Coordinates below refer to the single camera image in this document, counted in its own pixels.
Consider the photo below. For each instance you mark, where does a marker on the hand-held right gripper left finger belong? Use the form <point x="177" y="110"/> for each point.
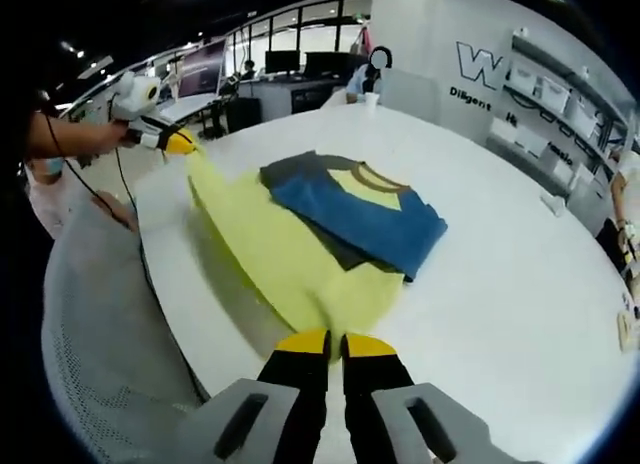
<point x="295" y="384"/>

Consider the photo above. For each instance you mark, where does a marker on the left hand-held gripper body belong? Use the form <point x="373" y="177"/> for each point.
<point x="135" y="99"/>

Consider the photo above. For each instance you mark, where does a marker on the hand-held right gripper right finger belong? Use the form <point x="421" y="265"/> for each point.
<point x="375" y="379"/>

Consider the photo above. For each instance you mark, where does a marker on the yellow blue grey garment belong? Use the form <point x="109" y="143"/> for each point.
<point x="280" y="264"/>

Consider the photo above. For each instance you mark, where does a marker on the person's left hand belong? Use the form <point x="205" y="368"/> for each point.
<point x="111" y="138"/>

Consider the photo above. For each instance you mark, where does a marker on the large purple display screen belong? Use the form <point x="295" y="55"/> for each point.
<point x="200" y="66"/>

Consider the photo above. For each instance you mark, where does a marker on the black computer monitor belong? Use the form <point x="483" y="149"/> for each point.
<point x="282" y="62"/>
<point x="335" y="65"/>

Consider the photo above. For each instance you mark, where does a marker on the white cup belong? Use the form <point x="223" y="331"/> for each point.
<point x="371" y="100"/>

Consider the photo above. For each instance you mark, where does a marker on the grey mesh chair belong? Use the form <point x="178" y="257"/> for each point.
<point x="100" y="344"/>

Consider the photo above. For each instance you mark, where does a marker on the pink hanging cloth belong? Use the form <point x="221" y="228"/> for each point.
<point x="362" y="44"/>

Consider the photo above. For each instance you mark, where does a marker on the small white table object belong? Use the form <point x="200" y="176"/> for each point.
<point x="552" y="204"/>

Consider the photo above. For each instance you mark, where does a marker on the beige table item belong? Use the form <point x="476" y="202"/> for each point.
<point x="629" y="329"/>

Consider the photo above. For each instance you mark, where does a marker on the white storage bin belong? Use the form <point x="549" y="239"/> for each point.
<point x="584" y="119"/>
<point x="524" y="79"/>
<point x="554" y="93"/>

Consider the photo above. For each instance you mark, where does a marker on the grey metal shelf rack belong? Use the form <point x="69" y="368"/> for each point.
<point x="600" y="84"/>

